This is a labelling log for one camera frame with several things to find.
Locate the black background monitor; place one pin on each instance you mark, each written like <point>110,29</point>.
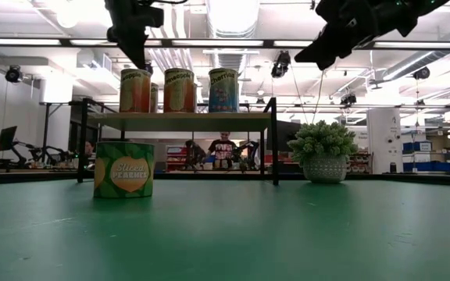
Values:
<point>287,134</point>
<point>6,137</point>

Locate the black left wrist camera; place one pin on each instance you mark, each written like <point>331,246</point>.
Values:
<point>152,16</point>

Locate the short sliced peaches can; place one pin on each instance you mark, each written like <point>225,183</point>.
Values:
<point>123,171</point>

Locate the white room column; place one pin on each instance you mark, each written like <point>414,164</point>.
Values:
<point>383,140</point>

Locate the labelled tin can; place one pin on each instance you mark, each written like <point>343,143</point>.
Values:
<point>154,97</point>

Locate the black table edge rail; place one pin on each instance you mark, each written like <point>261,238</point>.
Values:
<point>209,176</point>

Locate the black ceiling spotlight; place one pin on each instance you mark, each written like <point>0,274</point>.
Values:
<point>149,68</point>
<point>348,99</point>
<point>421,73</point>
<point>14,74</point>

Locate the black overhead frame bar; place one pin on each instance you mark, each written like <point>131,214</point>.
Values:
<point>64,42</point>

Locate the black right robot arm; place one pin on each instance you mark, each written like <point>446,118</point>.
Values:
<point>430,8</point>

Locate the black background robot arms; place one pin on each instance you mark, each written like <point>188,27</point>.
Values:
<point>37,152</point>
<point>248,150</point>

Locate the blue storage crate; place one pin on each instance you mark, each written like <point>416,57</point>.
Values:
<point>416,146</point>

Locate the wooden shelf with black frame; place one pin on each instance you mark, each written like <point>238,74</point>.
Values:
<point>190,122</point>

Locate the person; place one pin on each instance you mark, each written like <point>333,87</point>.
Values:
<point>222,150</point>
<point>89,149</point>

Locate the blue cherries tin can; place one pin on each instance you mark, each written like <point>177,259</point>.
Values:
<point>223,91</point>

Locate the blue storage bin row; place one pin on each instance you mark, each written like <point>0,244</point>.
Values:
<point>424,166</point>

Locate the orange pineapple tin can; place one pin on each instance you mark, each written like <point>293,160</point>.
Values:
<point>179,91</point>
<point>135,91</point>

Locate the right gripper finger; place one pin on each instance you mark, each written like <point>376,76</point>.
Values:
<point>315,52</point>
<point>332,63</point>

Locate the green plant in white pot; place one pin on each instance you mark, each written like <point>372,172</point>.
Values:
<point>322,156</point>

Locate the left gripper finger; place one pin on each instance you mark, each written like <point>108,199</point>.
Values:
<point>137,50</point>

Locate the red storage bins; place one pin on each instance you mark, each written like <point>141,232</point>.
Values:
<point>174,158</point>

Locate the silver ceiling air duct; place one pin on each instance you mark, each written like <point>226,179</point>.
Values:
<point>231,64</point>

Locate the black overhead camera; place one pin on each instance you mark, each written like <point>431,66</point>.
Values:
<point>281,64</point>

